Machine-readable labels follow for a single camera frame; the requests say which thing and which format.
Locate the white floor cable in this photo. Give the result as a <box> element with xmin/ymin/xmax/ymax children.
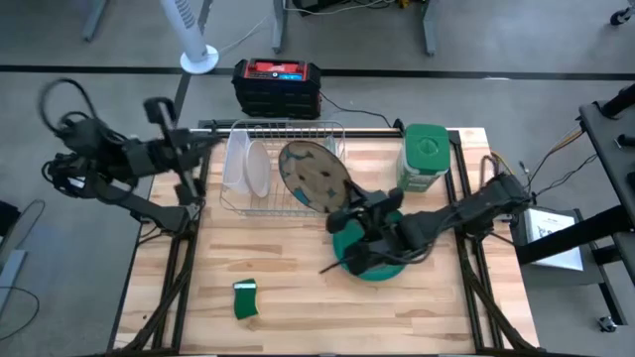
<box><xmin>217</xmin><ymin>13</ymin><xmax>270</xmax><ymax>55</ymax></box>

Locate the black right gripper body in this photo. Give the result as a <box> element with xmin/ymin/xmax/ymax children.
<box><xmin>364</xmin><ymin>187</ymin><xmax>414</xmax><ymax>249</ymax></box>

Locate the tan flower pattern plate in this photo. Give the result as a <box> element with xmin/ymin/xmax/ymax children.
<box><xmin>277</xmin><ymin>140</ymin><xmax>354</xmax><ymax>215</ymax></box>

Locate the clear plastic container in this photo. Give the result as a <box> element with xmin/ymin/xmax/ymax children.
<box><xmin>221</xmin><ymin>129</ymin><xmax>252</xmax><ymax>195</ymax></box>

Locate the black caster wheel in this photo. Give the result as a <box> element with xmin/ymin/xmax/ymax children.
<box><xmin>608</xmin><ymin>5</ymin><xmax>635</xmax><ymax>27</ymax></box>
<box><xmin>596</xmin><ymin>314</ymin><xmax>619</xmax><ymax>334</ymax></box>

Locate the black aluminium extrusion frame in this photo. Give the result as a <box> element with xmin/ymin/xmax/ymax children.
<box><xmin>106</xmin><ymin>117</ymin><xmax>542</xmax><ymax>357</ymax></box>

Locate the black metal cart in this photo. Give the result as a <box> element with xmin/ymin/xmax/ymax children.
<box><xmin>515</xmin><ymin>82</ymin><xmax>635</xmax><ymax>328</ymax></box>

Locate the grey box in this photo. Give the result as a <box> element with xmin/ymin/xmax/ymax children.
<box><xmin>509</xmin><ymin>206</ymin><xmax>604</xmax><ymax>290</ymax></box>

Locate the white wire dish rack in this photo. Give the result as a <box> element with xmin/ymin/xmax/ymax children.
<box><xmin>218</xmin><ymin>117</ymin><xmax>347</xmax><ymax>219</ymax></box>

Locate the white tower fan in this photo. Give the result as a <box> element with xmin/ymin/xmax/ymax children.
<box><xmin>158</xmin><ymin>0</ymin><xmax>220</xmax><ymax>75</ymax></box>

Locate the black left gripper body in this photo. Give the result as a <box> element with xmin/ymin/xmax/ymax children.
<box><xmin>118</xmin><ymin>129</ymin><xmax>209</xmax><ymax>175</ymax></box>

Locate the white printed manual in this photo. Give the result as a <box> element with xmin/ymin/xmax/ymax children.
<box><xmin>523</xmin><ymin>207</ymin><xmax>585</xmax><ymax>273</ymax></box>

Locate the green sponge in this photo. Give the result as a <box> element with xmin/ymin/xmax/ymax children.
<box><xmin>232</xmin><ymin>278</ymin><xmax>261</xmax><ymax>321</ymax></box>

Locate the red and black power station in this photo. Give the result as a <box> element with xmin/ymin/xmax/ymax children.
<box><xmin>231</xmin><ymin>58</ymin><xmax>323</xmax><ymax>120</ymax></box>

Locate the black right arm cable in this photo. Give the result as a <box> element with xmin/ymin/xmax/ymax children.
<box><xmin>478</xmin><ymin>153</ymin><xmax>599</xmax><ymax>199</ymax></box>

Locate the translucent white plate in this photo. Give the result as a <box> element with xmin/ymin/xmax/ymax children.
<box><xmin>244</xmin><ymin>140</ymin><xmax>273</xmax><ymax>199</ymax></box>

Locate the black power cable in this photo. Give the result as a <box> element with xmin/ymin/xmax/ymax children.
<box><xmin>317</xmin><ymin>90</ymin><xmax>406</xmax><ymax>131</ymax></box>

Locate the yellow cable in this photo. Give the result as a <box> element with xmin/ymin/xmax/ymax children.
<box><xmin>490</xmin><ymin>124</ymin><xmax>584</xmax><ymax>182</ymax></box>

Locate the green plate with white sticker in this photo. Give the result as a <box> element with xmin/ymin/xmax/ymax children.
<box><xmin>330</xmin><ymin>207</ymin><xmax>409</xmax><ymax>284</ymax></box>

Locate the green Cascade detergent tub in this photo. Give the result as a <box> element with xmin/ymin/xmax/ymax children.
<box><xmin>395</xmin><ymin>123</ymin><xmax>452</xmax><ymax>193</ymax></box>

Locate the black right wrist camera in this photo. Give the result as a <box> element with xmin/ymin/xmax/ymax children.
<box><xmin>342</xmin><ymin>241</ymin><xmax>372</xmax><ymax>277</ymax></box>

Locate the thin black floor cable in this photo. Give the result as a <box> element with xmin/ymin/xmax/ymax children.
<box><xmin>0</xmin><ymin>286</ymin><xmax>41</xmax><ymax>343</ymax></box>

